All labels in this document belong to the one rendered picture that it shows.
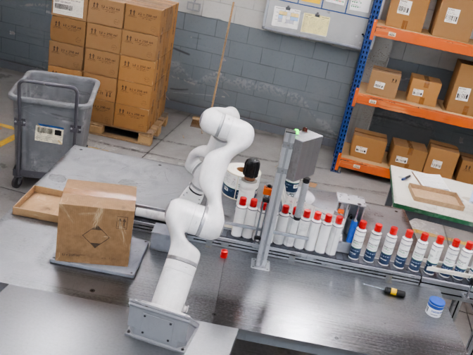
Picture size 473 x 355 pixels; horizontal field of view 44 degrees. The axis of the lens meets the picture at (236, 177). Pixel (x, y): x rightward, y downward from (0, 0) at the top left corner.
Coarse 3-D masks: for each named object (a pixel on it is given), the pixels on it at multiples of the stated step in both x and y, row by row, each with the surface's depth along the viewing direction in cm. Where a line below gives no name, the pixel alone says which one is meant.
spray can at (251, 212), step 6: (252, 198) 278; (252, 204) 276; (246, 210) 279; (252, 210) 276; (246, 216) 279; (252, 216) 278; (246, 222) 280; (252, 222) 279; (246, 234) 282; (252, 234) 284
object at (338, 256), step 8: (136, 216) 284; (224, 232) 285; (240, 240) 281; (248, 240) 282; (280, 248) 281; (288, 248) 282; (328, 256) 282; (336, 256) 283; (344, 256) 284; (360, 256) 287; (368, 264) 282; (376, 264) 283; (392, 264) 286; (408, 272) 282
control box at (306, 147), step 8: (296, 136) 250; (304, 136) 252; (312, 136) 254; (320, 136) 256; (296, 144) 247; (304, 144) 246; (312, 144) 252; (320, 144) 258; (296, 152) 248; (304, 152) 249; (312, 152) 255; (296, 160) 249; (304, 160) 252; (312, 160) 258; (288, 168) 252; (296, 168) 250; (304, 168) 255; (312, 168) 261; (288, 176) 253; (296, 176) 252; (304, 176) 258
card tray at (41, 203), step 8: (32, 192) 295; (40, 192) 298; (48, 192) 297; (56, 192) 297; (24, 200) 285; (32, 200) 289; (40, 200) 291; (48, 200) 292; (56, 200) 294; (16, 208) 273; (24, 208) 273; (32, 208) 282; (40, 208) 283; (48, 208) 284; (56, 208) 286; (32, 216) 274; (40, 216) 274; (48, 216) 273; (56, 216) 273
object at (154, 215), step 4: (136, 208) 281; (140, 208) 281; (144, 208) 282; (136, 212) 281; (140, 212) 281; (144, 212) 281; (148, 212) 281; (152, 212) 281; (156, 212) 281; (160, 212) 282; (140, 216) 282; (144, 216) 282; (148, 216) 281; (152, 216) 281; (156, 216) 281; (160, 216) 281; (164, 216) 281; (160, 220) 282; (164, 220) 282
